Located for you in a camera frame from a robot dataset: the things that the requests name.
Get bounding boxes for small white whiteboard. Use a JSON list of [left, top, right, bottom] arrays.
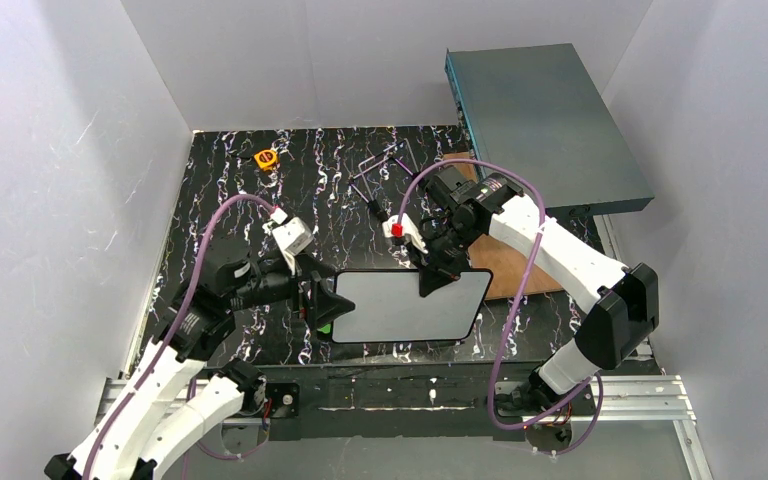
[[330, 269, 493, 344]]

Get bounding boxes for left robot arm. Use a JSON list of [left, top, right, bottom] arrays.
[[44, 247, 356, 479]]

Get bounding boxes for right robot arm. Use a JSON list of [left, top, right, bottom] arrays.
[[385, 160, 659, 409]]

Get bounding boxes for brown wooden board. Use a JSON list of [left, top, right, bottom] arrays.
[[443, 152, 564, 302]]

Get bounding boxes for orange tape measure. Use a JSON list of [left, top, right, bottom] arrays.
[[253, 149, 279, 171]]

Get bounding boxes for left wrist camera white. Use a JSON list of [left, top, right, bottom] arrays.
[[269, 207, 313, 275]]

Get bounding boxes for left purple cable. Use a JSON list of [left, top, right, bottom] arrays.
[[81, 193, 286, 480]]

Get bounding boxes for purple cable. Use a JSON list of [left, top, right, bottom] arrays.
[[393, 158, 605, 458], [81, 193, 286, 480]]

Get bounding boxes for metal wire whiteboard stand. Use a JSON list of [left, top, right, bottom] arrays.
[[345, 140, 437, 226]]

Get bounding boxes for grey metal network switch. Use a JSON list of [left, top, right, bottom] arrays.
[[445, 43, 654, 218]]

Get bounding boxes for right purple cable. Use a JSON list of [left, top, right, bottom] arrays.
[[393, 158, 605, 458]]

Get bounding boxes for aluminium frame rail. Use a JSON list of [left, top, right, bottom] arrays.
[[82, 218, 713, 480]]

